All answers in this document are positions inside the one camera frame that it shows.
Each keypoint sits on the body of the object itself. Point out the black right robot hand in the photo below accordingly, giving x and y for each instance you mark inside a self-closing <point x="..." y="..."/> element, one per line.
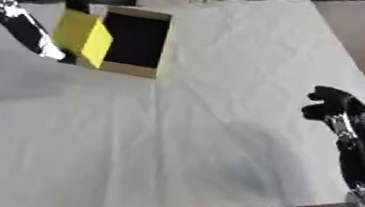
<point x="356" y="155"/>

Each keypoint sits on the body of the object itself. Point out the yellow block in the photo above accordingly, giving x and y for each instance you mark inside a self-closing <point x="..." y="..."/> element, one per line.
<point x="86" y="37"/>

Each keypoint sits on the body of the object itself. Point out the tan cardboard box, black inside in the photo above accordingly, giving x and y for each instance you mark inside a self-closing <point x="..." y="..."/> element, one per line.
<point x="135" y="40"/>

